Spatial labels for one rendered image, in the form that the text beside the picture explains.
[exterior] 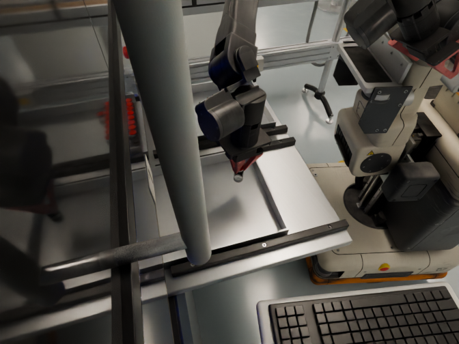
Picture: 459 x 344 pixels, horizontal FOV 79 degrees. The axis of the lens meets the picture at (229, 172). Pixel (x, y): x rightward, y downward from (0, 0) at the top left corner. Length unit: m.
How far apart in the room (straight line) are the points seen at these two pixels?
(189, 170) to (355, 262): 1.25
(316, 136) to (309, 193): 1.52
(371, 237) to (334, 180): 0.35
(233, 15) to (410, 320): 0.68
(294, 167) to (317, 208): 0.14
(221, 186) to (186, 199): 0.53
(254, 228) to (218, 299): 0.89
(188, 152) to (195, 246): 0.11
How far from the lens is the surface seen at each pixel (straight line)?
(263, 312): 0.67
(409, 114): 1.04
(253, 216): 0.67
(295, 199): 0.71
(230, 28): 0.52
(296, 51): 2.09
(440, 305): 0.78
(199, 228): 0.23
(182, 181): 0.17
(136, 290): 0.28
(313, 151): 2.11
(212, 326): 1.48
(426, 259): 1.54
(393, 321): 0.72
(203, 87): 1.01
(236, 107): 0.47
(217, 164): 0.76
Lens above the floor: 1.45
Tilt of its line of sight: 50 degrees down
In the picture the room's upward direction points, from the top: straight up
